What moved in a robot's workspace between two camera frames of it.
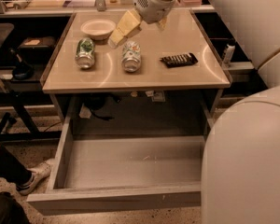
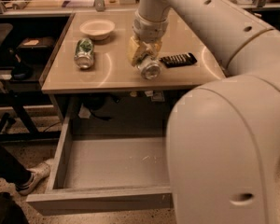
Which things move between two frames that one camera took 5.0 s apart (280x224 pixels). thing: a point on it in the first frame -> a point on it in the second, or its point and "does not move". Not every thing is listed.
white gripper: x=153 y=7 -> x=148 y=32
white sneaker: x=39 y=173 does not move
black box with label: x=36 y=49 does not move
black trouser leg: x=7 y=166 does not move
